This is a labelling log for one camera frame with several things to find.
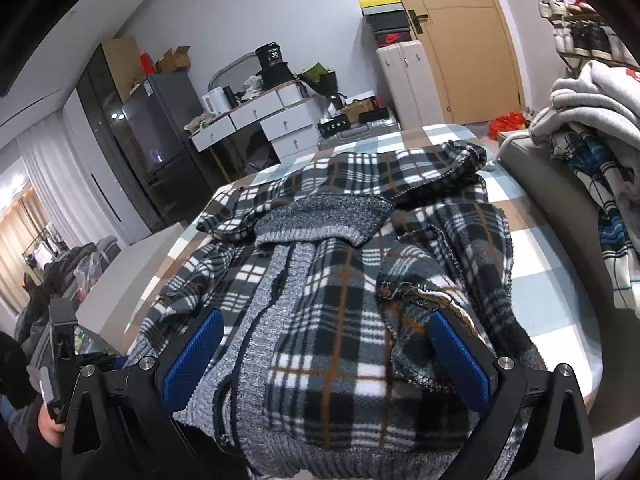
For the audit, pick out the white drawer desk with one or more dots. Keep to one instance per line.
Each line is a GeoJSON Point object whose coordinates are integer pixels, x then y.
{"type": "Point", "coordinates": [288, 116]}

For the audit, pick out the red bag on floor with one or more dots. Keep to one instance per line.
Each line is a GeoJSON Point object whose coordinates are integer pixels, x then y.
{"type": "Point", "coordinates": [508, 122]}

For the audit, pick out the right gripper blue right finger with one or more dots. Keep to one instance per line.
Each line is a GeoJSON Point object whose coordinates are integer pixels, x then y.
{"type": "Point", "coordinates": [466, 359]}

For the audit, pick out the shoe rack with shoes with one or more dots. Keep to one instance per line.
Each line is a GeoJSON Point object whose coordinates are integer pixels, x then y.
{"type": "Point", "coordinates": [580, 35]}

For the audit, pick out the white kettle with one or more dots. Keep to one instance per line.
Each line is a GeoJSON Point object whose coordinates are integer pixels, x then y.
{"type": "Point", "coordinates": [215, 102]}

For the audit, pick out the black refrigerator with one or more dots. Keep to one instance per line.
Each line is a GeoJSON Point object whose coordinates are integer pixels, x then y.
{"type": "Point", "coordinates": [178, 177]}

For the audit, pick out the black hat box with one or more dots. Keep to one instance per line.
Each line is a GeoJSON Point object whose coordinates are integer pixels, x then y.
{"type": "Point", "coordinates": [273, 68]}

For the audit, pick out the white curtain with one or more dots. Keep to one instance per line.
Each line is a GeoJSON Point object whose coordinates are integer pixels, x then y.
{"type": "Point", "coordinates": [79, 192]}

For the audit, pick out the cardboard boxes on fridge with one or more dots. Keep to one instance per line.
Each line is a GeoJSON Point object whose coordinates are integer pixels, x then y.
{"type": "Point", "coordinates": [129, 65]}

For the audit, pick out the person's left hand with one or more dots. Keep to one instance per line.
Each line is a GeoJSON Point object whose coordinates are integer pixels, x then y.
{"type": "Point", "coordinates": [50, 430]}

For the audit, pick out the white tall cabinet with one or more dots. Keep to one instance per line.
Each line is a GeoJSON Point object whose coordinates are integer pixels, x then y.
{"type": "Point", "coordinates": [408, 75]}

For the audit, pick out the silver suitcase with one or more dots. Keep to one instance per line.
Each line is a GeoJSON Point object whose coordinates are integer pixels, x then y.
{"type": "Point", "coordinates": [360, 132]}

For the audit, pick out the stacked shoe boxes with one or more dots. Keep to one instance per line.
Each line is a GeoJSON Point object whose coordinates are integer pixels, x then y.
{"type": "Point", "coordinates": [388, 20]}

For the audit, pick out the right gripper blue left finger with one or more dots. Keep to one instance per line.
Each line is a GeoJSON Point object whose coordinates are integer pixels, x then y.
{"type": "Point", "coordinates": [184, 360]}

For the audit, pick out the pile of clothes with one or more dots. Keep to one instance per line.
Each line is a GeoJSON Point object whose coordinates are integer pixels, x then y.
{"type": "Point", "coordinates": [592, 124]}

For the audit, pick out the plaid fleece jacket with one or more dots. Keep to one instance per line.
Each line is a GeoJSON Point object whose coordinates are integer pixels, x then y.
{"type": "Point", "coordinates": [326, 280]}

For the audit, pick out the checkered bed sheet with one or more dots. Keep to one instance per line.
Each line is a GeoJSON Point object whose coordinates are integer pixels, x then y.
{"type": "Point", "coordinates": [549, 299]}

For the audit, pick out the wooden door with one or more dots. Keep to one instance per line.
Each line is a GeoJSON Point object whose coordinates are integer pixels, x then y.
{"type": "Point", "coordinates": [471, 56]}

